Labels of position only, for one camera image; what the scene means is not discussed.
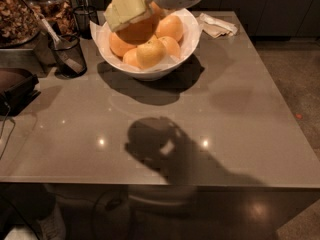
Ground front yellowish orange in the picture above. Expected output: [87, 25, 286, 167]
[136, 39, 167, 69]

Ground large top orange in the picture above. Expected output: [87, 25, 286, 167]
[116, 2, 161, 45]

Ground large glass snack jar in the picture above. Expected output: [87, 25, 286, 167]
[0, 0, 40, 49]

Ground small bottom left orange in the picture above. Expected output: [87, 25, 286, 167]
[123, 48, 140, 68]

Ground white ceramic bowl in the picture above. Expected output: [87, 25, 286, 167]
[96, 7, 200, 82]

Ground right back orange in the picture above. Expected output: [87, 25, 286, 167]
[155, 15, 184, 42]

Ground black mesh cup front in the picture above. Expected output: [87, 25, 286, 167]
[48, 34, 88, 79]

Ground right front orange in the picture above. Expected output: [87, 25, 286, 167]
[159, 36, 181, 58]

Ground black mesh cup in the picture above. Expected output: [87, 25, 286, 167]
[48, 34, 88, 79]
[73, 6, 99, 39]

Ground thin black cable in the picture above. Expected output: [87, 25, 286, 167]
[0, 101, 17, 161]

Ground metal scoop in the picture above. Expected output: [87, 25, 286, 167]
[39, 16, 85, 75]

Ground dark brown tray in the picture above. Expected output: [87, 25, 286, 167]
[0, 68, 39, 116]

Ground folded paper napkins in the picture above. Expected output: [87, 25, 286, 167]
[197, 13, 238, 38]

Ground black mesh cup back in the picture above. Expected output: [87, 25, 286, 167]
[73, 6, 99, 39]

